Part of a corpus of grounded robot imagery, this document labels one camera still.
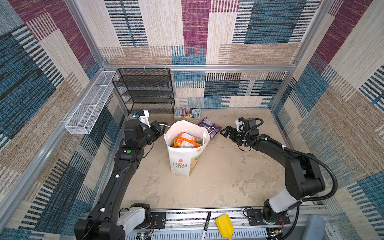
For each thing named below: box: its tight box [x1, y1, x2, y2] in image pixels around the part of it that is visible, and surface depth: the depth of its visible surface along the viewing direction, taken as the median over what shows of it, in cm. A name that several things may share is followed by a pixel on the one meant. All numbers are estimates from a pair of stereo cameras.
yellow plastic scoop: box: [216, 214, 234, 240], surface depth 73 cm
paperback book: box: [175, 107, 202, 119], surface depth 118 cm
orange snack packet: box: [173, 132, 204, 149], surface depth 81 cm
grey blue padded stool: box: [304, 214, 326, 240], surface depth 70 cm
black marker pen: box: [201, 212, 212, 240], surface depth 73 cm
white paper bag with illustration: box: [163, 120, 215, 177], surface depth 80 cm
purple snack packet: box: [198, 117, 223, 139], surface depth 110 cm
